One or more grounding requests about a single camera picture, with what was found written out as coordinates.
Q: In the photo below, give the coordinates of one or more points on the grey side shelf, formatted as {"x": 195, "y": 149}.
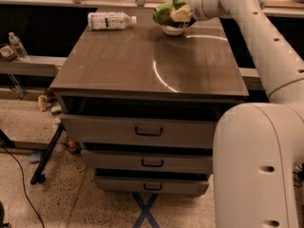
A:
{"x": 35, "y": 66}

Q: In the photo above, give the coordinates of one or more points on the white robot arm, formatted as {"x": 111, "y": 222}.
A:
{"x": 256, "y": 146}

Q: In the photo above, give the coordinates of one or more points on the middle grey drawer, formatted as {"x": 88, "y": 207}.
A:
{"x": 148, "y": 162}

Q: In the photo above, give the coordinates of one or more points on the green rice chip bag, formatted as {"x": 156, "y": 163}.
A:
{"x": 164, "y": 14}

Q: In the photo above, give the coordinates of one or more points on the snack bags on floor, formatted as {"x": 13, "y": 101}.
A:
{"x": 48, "y": 102}

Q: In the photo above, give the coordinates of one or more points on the top grey drawer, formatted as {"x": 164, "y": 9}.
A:
{"x": 138, "y": 131}

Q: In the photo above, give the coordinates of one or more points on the grey drawer cabinet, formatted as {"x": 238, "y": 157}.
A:
{"x": 141, "y": 72}

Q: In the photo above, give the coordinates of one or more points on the white paper bowl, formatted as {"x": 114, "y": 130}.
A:
{"x": 176, "y": 28}

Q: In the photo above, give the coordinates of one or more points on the lying white plastic bottle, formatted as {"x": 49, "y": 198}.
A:
{"x": 110, "y": 20}

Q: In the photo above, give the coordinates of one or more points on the grey drawer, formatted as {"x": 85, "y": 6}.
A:
{"x": 181, "y": 187}
{"x": 148, "y": 162}
{"x": 138, "y": 131}

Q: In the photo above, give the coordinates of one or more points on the small brown object on shelf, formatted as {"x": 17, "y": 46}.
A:
{"x": 7, "y": 53}

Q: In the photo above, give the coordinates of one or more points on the small standing water bottle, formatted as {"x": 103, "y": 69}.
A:
{"x": 18, "y": 46}

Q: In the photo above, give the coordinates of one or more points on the bottom grey drawer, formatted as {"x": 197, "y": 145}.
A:
{"x": 181, "y": 187}

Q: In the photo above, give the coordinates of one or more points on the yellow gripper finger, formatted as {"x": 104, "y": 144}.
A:
{"x": 182, "y": 14}

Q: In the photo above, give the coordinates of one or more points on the black table leg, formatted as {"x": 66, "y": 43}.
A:
{"x": 39, "y": 176}

